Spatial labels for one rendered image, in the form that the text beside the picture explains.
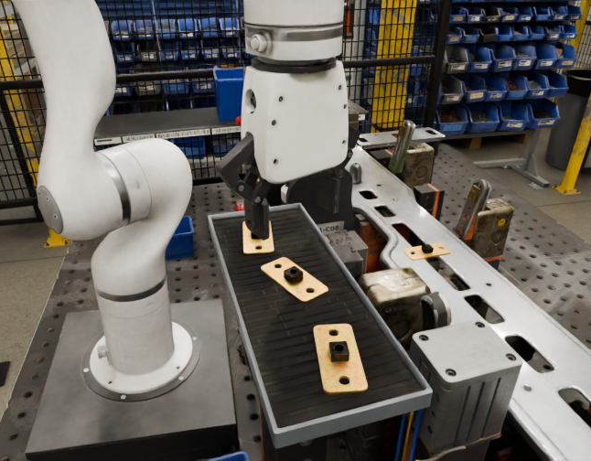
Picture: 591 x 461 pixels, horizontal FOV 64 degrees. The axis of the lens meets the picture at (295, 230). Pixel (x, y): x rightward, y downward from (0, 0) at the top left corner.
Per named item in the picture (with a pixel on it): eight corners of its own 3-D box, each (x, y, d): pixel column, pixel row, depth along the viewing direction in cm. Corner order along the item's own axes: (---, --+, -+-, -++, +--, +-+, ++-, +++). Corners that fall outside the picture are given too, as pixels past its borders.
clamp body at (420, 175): (426, 260, 140) (445, 149, 123) (391, 266, 137) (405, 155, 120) (412, 245, 148) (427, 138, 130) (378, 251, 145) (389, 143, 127)
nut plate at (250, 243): (274, 253, 59) (274, 245, 58) (243, 255, 58) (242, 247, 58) (270, 220, 66) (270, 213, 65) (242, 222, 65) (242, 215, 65)
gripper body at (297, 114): (271, 61, 36) (274, 194, 41) (365, 48, 41) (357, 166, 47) (221, 48, 41) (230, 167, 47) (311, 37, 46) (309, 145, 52)
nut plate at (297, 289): (329, 291, 52) (330, 282, 51) (303, 305, 50) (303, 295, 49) (284, 258, 58) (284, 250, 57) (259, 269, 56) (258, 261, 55)
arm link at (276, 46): (279, 31, 35) (279, 73, 36) (363, 23, 39) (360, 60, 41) (221, 21, 40) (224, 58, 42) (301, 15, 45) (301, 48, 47)
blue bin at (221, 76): (312, 116, 154) (312, 75, 148) (219, 122, 149) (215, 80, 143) (301, 102, 168) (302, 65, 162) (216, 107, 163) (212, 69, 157)
